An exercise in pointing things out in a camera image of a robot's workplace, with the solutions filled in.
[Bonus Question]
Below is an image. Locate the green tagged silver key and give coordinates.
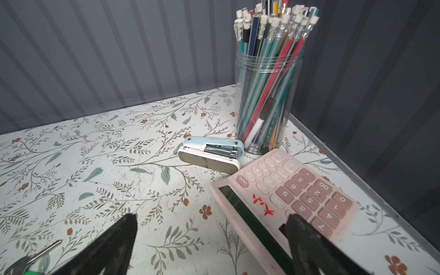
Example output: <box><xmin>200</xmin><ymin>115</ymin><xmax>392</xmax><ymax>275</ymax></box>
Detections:
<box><xmin>4</xmin><ymin>239</ymin><xmax>63</xmax><ymax>275</ymax></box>

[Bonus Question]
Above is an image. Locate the pink calculator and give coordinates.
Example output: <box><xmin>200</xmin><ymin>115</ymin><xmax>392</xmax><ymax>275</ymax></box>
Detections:
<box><xmin>210</xmin><ymin>149</ymin><xmax>359</xmax><ymax>275</ymax></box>

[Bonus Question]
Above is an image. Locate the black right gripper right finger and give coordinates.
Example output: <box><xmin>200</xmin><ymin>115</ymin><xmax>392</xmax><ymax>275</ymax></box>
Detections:
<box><xmin>285</xmin><ymin>214</ymin><xmax>368</xmax><ymax>275</ymax></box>

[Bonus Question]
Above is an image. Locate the clear pencil cup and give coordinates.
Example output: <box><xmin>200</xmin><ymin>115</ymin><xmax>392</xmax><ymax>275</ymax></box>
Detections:
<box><xmin>233</xmin><ymin>1</ymin><xmax>320</xmax><ymax>155</ymax></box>

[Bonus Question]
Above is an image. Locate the white blue stapler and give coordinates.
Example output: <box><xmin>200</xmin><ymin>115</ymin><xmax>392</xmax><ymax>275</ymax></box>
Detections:
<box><xmin>178</xmin><ymin>136</ymin><xmax>245</xmax><ymax>175</ymax></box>

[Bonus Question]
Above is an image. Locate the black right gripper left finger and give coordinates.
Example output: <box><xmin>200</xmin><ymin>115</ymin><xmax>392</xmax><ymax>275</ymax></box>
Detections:
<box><xmin>55</xmin><ymin>214</ymin><xmax>138</xmax><ymax>275</ymax></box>

